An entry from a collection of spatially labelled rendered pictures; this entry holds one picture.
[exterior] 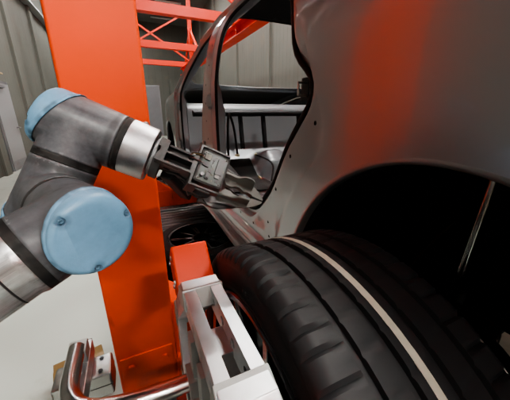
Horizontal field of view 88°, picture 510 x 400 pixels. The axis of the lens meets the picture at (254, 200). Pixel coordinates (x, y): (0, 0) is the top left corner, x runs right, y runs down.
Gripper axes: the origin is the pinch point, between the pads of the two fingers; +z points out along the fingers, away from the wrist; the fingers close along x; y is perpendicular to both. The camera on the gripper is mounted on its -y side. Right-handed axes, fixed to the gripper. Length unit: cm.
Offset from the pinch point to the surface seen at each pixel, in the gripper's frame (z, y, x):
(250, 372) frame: -1.4, 19.5, -23.7
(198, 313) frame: -6.2, 9.3, -21.1
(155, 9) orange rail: -156, -430, 399
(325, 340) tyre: 4.1, 23.7, -18.1
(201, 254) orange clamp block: -5.1, -7.7, -12.9
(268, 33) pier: 87, -579, 655
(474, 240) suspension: 49, 11, 7
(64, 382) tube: -19.5, -1.3, -36.2
